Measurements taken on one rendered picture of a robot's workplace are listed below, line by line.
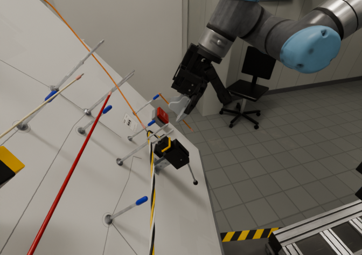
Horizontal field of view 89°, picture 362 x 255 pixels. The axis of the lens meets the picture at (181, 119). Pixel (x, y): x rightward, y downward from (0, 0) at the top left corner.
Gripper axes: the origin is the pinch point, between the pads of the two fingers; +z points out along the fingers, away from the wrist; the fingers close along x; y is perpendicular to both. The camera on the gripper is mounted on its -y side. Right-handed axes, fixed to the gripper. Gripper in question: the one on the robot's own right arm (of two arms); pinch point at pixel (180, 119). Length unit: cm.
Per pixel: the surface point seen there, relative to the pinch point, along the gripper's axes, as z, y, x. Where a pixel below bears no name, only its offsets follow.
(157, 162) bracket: 10.0, 2.1, 9.8
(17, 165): -5.0, 20.0, 34.3
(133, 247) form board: 10.0, 3.5, 31.1
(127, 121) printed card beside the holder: 5.3, 13.5, 4.0
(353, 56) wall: -105, -282, -291
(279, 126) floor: 30, -158, -161
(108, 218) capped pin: 6.7, 9.2, 29.6
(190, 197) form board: 17.2, -12.0, 10.4
